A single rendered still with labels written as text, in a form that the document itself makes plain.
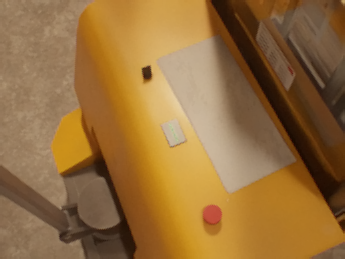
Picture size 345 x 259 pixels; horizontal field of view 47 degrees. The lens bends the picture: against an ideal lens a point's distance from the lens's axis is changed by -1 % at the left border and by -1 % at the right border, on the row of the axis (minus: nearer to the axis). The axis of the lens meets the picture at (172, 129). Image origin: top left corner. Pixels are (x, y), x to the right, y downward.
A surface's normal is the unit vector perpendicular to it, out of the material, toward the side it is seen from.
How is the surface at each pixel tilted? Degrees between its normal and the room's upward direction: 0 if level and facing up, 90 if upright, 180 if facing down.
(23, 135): 0
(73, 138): 22
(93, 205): 0
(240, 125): 0
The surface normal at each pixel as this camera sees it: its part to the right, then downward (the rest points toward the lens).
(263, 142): -0.03, -0.40
